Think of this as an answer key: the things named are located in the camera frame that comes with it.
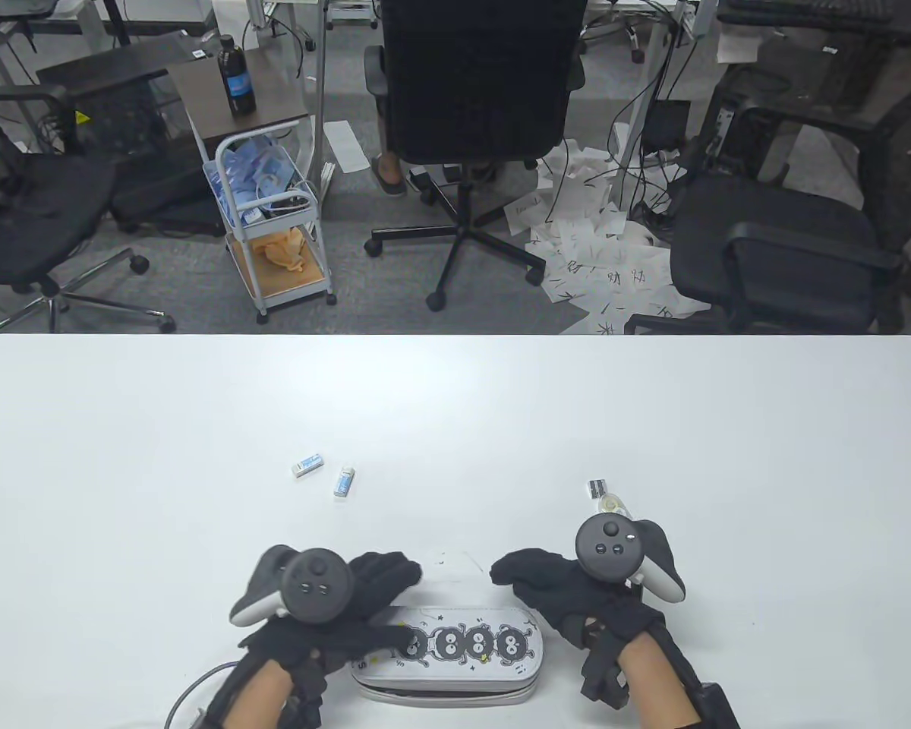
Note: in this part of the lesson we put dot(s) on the person's right hand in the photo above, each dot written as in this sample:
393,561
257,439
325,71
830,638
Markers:
562,592

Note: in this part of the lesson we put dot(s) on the person's left hand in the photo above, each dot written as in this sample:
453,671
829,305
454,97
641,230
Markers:
372,581

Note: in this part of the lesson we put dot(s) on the black grey tracking controller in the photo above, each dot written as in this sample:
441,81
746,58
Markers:
315,585
607,543

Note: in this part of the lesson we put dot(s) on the white cartoon-print pencil case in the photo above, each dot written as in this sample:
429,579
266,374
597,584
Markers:
440,687

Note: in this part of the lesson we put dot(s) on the person's left forearm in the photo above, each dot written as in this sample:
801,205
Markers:
262,695

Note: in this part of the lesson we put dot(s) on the person's right forearm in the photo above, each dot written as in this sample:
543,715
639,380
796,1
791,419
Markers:
657,676

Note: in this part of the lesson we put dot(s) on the clear correction tape dispenser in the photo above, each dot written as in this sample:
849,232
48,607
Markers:
613,503

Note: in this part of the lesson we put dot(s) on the small white blue eraser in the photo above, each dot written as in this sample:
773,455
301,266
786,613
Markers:
343,482

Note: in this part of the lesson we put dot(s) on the white rolling cart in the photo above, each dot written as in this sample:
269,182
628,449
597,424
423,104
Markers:
281,285

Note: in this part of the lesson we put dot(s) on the pile of white papers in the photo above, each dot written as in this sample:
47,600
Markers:
600,258

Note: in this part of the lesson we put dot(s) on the orange cloth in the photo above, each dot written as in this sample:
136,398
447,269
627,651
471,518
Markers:
281,250

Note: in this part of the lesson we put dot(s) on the black mesh chair black armrests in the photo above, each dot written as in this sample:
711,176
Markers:
767,228

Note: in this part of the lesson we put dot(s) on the pile of blue packets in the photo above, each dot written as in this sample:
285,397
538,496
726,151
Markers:
254,171

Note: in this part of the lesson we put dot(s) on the white paper sheet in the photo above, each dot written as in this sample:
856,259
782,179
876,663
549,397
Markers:
347,148

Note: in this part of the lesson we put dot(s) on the black adapter box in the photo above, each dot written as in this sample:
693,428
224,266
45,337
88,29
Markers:
666,125

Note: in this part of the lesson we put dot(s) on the black mesh chair chrome base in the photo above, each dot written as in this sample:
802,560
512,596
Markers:
30,205

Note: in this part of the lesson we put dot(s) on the black computer tower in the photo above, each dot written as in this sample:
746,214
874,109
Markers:
751,114

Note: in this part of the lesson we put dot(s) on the black office chair solid back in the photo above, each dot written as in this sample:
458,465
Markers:
474,76

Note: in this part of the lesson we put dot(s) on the dark bottle blue label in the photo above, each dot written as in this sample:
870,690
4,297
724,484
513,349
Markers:
237,83

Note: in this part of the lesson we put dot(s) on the brown side table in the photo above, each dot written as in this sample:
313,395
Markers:
197,91

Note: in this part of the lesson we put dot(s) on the black side table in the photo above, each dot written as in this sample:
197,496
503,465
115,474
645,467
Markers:
99,68

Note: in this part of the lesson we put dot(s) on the black desk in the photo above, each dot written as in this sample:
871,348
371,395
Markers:
843,32

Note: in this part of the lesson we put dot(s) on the black keyboard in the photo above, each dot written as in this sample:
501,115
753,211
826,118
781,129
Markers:
827,7

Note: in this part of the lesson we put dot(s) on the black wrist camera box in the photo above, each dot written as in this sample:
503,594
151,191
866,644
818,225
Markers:
717,706

